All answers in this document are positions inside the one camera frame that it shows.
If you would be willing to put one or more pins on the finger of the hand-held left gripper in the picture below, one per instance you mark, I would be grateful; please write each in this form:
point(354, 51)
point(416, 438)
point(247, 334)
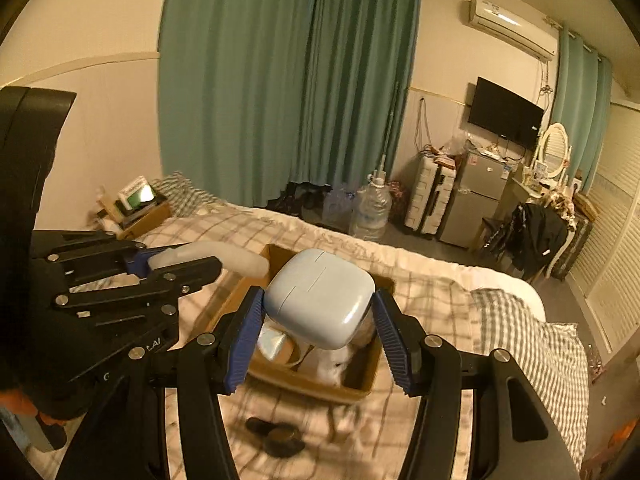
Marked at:
point(137, 262)
point(195, 270)

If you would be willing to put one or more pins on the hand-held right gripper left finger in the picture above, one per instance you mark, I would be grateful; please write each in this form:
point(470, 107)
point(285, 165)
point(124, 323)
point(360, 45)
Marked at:
point(244, 342)

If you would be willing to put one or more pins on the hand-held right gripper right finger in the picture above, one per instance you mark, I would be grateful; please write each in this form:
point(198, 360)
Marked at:
point(395, 347)

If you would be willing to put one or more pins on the white plastic tube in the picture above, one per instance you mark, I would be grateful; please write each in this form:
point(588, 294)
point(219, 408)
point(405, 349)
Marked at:
point(225, 255)

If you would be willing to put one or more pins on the light blue earbud case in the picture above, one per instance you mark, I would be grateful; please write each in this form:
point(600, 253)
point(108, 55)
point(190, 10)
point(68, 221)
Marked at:
point(320, 300)

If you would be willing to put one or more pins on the pale round disc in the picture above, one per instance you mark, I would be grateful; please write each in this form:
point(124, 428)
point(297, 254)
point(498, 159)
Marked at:
point(274, 344)

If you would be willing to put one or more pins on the small cardboard box with items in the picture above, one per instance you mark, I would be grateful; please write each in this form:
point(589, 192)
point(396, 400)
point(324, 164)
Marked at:
point(142, 215)

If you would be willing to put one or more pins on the white fluffy item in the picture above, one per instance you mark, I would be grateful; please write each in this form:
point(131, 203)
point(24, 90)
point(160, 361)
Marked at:
point(336, 364)

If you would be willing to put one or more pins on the grey gingham pillow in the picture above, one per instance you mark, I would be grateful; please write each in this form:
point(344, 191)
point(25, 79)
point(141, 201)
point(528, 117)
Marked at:
point(540, 375)
point(187, 192)

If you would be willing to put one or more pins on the black hair clip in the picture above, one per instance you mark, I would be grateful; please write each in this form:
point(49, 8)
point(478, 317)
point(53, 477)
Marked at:
point(277, 437)

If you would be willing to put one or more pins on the black bag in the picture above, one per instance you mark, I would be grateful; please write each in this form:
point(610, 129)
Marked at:
point(297, 197)

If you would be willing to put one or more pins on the large clear water jug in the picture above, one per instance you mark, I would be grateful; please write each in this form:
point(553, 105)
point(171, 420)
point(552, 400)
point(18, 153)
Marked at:
point(371, 212)

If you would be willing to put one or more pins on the white suitcase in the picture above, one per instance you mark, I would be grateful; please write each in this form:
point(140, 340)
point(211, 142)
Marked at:
point(425, 195)

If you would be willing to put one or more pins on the silver small refrigerator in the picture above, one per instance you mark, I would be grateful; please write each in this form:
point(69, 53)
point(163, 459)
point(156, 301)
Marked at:
point(472, 200)

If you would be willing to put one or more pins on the black jacket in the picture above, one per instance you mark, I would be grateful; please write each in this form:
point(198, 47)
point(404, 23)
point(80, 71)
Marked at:
point(537, 235)

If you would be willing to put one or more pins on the green curtain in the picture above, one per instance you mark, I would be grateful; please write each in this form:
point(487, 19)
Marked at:
point(280, 85)

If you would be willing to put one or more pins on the brown trunk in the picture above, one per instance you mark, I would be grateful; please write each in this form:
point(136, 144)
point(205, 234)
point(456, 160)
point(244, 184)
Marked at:
point(572, 245)

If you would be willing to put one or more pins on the white pole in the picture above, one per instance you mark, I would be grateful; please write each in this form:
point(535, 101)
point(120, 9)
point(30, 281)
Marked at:
point(389, 130)

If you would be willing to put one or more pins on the white louvered wardrobe door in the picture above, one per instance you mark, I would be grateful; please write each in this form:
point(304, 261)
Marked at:
point(612, 240)

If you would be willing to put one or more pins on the white oval vanity mirror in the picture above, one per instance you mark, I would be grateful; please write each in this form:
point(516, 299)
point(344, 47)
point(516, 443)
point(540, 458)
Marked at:
point(554, 149)

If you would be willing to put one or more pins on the teal curtain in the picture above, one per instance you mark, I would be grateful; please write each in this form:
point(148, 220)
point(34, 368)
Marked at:
point(582, 105)

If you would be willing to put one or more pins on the white air conditioner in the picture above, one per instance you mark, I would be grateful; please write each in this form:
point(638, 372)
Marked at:
point(510, 25)

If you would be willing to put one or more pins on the black wall television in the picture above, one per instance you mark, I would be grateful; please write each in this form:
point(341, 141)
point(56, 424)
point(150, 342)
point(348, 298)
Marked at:
point(505, 112)

